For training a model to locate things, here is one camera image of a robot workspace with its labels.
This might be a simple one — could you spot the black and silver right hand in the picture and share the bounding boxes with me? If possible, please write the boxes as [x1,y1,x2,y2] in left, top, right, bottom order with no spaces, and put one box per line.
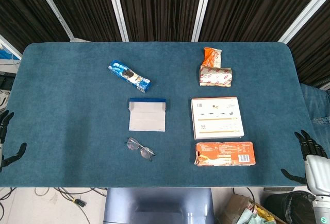
[280,130,330,196]

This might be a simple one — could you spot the black and silver left hand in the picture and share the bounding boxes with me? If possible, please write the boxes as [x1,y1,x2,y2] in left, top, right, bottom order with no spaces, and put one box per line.
[0,110,27,173]

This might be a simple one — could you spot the wire-frame eyeglasses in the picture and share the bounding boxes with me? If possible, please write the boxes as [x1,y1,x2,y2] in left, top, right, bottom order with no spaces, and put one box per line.
[125,137,156,162]

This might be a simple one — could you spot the blue glasses case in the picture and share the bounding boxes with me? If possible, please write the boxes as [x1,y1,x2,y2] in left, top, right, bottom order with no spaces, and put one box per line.
[128,97,168,133]

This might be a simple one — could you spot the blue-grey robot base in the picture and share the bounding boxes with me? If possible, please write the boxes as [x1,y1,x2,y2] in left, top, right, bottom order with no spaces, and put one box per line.
[103,187,215,224]

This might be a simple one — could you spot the brown cardboard waste box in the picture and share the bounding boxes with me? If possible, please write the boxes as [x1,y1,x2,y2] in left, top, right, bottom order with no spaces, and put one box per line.
[219,194,284,224]

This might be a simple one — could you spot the orange cardboard food box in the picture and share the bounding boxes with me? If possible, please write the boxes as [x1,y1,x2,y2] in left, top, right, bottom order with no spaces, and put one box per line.
[194,141,256,167]

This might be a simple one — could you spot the white flat product box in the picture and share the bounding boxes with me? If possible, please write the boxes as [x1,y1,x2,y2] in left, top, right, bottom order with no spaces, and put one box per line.
[190,96,245,140]

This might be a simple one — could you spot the blue cookie package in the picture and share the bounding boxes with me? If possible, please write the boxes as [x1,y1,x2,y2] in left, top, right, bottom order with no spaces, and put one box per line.
[107,59,152,93]

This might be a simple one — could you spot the black trash bag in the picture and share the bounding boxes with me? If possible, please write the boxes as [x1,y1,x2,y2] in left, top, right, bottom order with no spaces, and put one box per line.
[264,190,317,224]

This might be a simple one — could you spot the blue velvet table cloth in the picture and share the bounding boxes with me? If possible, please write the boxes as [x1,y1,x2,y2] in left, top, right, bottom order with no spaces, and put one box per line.
[0,41,311,188]

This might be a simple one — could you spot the blue denim jeans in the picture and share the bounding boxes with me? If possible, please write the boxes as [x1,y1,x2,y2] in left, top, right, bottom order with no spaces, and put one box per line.
[300,82,330,147]

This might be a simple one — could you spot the red-white snack pack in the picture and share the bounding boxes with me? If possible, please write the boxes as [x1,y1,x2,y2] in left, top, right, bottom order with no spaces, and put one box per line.
[199,64,234,88]

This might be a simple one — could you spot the orange snack wrapper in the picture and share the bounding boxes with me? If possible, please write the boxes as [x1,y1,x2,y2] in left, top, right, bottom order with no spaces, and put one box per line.
[203,47,223,68]

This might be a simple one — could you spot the white aluminium frame post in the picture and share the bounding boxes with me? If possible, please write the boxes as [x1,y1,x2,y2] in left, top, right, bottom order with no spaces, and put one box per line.
[277,0,330,45]
[30,0,76,42]
[105,0,129,42]
[191,0,215,42]
[0,33,23,60]

